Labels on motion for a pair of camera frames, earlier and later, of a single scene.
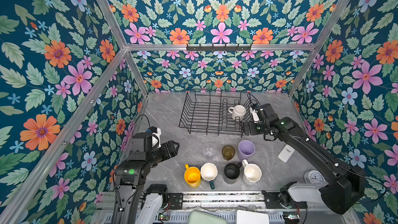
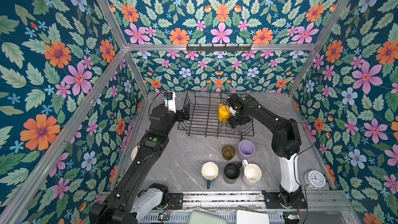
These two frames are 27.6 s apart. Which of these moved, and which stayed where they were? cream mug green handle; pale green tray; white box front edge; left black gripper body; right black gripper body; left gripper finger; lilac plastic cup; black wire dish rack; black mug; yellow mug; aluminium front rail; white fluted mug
Moved: left black gripper body; right black gripper body; left gripper finger; yellow mug
Stayed: cream mug green handle; white fluted mug; aluminium front rail; black mug; black wire dish rack; pale green tray; white box front edge; lilac plastic cup
